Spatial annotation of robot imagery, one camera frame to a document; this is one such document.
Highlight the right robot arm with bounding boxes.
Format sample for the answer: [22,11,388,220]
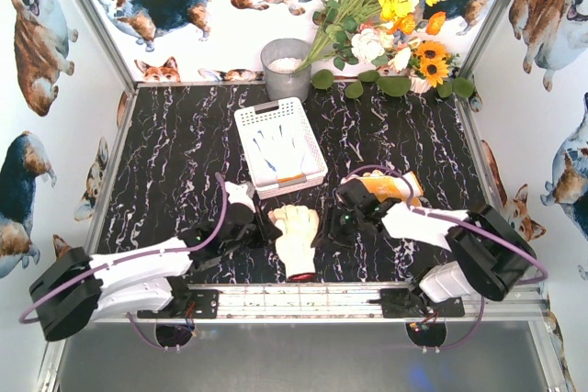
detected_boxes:
[312,177,538,304]

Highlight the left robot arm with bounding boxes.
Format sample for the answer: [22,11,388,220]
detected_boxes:
[29,203,282,342]

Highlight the blue dotted glove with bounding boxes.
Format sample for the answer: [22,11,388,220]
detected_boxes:
[253,124,305,183]

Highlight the orange dotted glove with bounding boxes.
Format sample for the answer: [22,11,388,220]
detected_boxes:
[341,170,424,207]

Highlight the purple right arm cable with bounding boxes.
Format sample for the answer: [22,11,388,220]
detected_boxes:
[344,164,550,351]

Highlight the white perforated storage basket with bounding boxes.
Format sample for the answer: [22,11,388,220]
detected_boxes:
[234,97,328,200]

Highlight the aluminium front rail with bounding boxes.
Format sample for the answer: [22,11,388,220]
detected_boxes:
[91,282,548,323]

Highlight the beige knit glove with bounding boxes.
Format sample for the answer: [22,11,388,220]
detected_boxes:
[268,205,320,283]

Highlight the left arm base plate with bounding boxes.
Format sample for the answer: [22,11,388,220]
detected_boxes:
[137,289,220,319]

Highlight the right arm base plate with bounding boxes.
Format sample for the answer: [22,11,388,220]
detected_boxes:
[368,288,465,319]

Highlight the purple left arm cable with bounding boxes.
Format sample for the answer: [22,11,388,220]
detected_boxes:
[17,171,229,352]

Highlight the grey metal bucket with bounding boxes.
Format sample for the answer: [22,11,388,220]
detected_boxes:
[260,39,311,102]

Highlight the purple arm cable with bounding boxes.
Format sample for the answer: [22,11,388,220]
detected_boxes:
[344,164,550,351]
[17,171,229,352]

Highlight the artificial flower bouquet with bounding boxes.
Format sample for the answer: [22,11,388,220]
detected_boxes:
[294,0,489,98]

